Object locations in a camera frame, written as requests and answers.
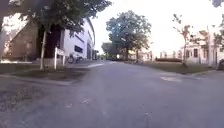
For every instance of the dark hedge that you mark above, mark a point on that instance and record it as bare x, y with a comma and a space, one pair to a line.
168, 60

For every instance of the grass verge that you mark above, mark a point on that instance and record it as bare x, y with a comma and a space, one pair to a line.
176, 67
50, 72

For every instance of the small thin tree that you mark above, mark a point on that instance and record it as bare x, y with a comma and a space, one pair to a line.
184, 36

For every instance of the large tree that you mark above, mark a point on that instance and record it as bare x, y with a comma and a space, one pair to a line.
128, 30
63, 13

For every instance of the brick and white building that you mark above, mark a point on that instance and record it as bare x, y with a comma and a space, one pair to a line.
80, 41

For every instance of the pale building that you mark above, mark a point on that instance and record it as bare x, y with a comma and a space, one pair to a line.
196, 51

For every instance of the grey asphalt road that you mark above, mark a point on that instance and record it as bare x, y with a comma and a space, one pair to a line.
126, 100

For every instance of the white sign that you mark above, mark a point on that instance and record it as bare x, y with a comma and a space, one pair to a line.
60, 52

